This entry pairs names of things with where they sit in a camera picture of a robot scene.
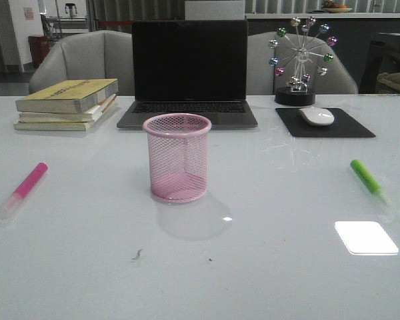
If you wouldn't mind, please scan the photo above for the green highlighter pen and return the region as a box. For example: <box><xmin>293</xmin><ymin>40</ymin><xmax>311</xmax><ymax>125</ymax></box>
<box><xmin>350</xmin><ymin>159</ymin><xmax>389</xmax><ymax>205</ymax></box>

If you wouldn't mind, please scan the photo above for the pink highlighter pen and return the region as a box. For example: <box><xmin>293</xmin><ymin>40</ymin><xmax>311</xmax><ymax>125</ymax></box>
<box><xmin>0</xmin><ymin>162</ymin><xmax>48</xmax><ymax>223</ymax></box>

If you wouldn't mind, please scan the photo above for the pink mesh pen holder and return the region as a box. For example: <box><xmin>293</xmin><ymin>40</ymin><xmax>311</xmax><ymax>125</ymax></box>
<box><xmin>143</xmin><ymin>113</ymin><xmax>211</xmax><ymax>203</ymax></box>

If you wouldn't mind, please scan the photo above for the grey open laptop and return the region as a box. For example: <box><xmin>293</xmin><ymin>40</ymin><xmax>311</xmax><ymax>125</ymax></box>
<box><xmin>117</xmin><ymin>20</ymin><xmax>257</xmax><ymax>130</ymax></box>

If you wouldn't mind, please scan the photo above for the middle white book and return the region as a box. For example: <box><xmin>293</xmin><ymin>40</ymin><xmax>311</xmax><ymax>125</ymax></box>
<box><xmin>19</xmin><ymin>94</ymin><xmax>116</xmax><ymax>123</ymax></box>

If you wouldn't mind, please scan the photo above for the white computer mouse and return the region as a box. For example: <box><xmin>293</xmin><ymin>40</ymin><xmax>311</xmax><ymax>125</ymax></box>
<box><xmin>299</xmin><ymin>107</ymin><xmax>335</xmax><ymax>126</ymax></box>

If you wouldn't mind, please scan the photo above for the right grey armchair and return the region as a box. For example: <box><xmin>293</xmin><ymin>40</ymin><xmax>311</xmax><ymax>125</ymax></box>
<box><xmin>246</xmin><ymin>31</ymin><xmax>358</xmax><ymax>95</ymax></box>

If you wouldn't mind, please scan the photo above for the grey armchair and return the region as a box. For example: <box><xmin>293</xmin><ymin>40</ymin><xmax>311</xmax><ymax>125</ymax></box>
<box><xmin>29</xmin><ymin>30</ymin><xmax>135</xmax><ymax>96</ymax></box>
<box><xmin>246</xmin><ymin>31</ymin><xmax>358</xmax><ymax>95</ymax></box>

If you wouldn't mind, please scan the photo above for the ferris wheel desk ornament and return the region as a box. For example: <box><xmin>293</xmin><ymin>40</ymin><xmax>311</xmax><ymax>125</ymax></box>
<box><xmin>269</xmin><ymin>16</ymin><xmax>338</xmax><ymax>107</ymax></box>

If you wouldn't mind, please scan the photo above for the left grey armchair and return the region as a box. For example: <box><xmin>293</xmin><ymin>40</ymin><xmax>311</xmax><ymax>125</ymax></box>
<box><xmin>29</xmin><ymin>30</ymin><xmax>135</xmax><ymax>96</ymax></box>

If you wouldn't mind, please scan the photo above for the top yellow book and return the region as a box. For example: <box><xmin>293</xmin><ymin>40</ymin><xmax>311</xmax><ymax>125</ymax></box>
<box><xmin>15</xmin><ymin>79</ymin><xmax>119</xmax><ymax>114</ymax></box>

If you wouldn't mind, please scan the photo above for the black mouse pad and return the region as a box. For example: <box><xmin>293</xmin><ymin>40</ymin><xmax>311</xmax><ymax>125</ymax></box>
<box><xmin>275</xmin><ymin>107</ymin><xmax>377</xmax><ymax>138</ymax></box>

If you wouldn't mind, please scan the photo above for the red barrier belt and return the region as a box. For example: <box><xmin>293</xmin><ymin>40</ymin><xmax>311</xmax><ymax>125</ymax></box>
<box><xmin>98</xmin><ymin>20</ymin><xmax>133</xmax><ymax>26</ymax></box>

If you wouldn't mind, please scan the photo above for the bottom yellow-spined book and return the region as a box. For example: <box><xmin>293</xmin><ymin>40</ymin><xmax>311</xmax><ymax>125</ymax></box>
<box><xmin>13</xmin><ymin>106</ymin><xmax>111</xmax><ymax>131</ymax></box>

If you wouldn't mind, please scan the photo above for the red trash bin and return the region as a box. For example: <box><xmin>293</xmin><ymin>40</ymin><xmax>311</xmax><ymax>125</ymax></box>
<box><xmin>28</xmin><ymin>35</ymin><xmax>49</xmax><ymax>67</ymax></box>

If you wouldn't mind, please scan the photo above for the fruit bowl on counter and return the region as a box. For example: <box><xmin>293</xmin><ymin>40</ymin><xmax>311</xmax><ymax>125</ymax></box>
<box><xmin>321</xmin><ymin>0</ymin><xmax>352</xmax><ymax>13</ymax></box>

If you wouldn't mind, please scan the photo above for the olive cushion seat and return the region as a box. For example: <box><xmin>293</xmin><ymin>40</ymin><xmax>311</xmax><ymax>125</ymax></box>
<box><xmin>377</xmin><ymin>72</ymin><xmax>400</xmax><ymax>93</ymax></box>

